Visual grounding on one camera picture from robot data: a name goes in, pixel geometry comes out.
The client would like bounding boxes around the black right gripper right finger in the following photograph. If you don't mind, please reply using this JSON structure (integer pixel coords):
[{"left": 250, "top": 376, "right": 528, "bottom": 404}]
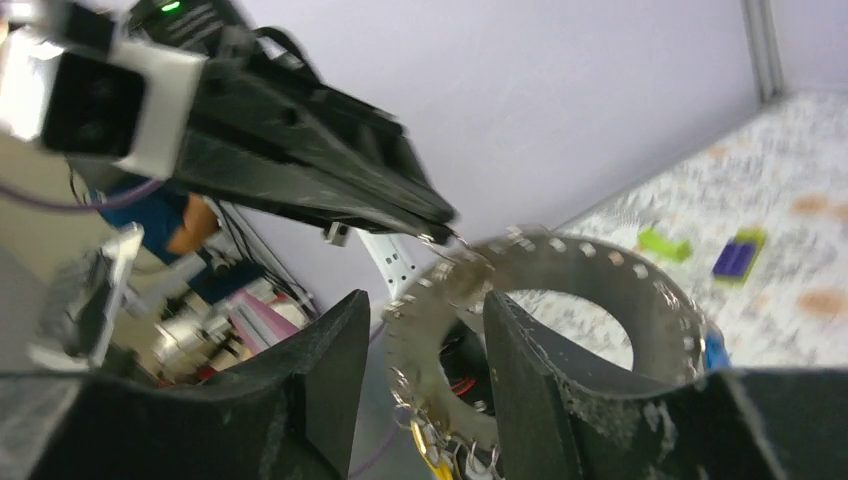
[{"left": 483, "top": 292, "right": 847, "bottom": 479}]

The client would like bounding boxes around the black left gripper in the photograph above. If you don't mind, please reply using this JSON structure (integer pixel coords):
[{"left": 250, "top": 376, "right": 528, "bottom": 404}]
[{"left": 66, "top": 0, "right": 459, "bottom": 247}]

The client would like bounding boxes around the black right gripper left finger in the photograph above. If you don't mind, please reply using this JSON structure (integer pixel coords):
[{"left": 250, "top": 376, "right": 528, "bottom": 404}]
[{"left": 1, "top": 290, "right": 370, "bottom": 479}]

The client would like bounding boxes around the silver key bunch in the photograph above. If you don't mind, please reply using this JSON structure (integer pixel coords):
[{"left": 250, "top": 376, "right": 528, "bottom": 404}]
[{"left": 393, "top": 400, "right": 504, "bottom": 480}]

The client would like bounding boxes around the yellow key tag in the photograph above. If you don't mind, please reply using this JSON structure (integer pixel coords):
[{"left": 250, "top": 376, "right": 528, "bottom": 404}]
[{"left": 409, "top": 417, "right": 443, "bottom": 467}]

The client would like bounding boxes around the blue key tag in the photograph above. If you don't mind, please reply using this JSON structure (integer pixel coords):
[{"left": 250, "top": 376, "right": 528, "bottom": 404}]
[{"left": 704, "top": 330, "right": 731, "bottom": 371}]

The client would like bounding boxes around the person in blue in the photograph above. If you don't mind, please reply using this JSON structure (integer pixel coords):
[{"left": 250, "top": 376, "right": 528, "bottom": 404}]
[{"left": 100, "top": 187, "right": 220, "bottom": 265}]

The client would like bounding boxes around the green marker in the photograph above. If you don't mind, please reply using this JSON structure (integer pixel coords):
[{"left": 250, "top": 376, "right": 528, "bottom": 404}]
[{"left": 637, "top": 229, "right": 692, "bottom": 263}]

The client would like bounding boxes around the purple yellow marker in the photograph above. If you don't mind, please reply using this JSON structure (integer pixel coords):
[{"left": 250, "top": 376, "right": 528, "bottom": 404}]
[{"left": 712, "top": 228, "right": 767, "bottom": 284}]

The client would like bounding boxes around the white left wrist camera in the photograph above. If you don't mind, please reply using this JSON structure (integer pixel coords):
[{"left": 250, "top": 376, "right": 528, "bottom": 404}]
[{"left": 0, "top": 0, "right": 207, "bottom": 180}]

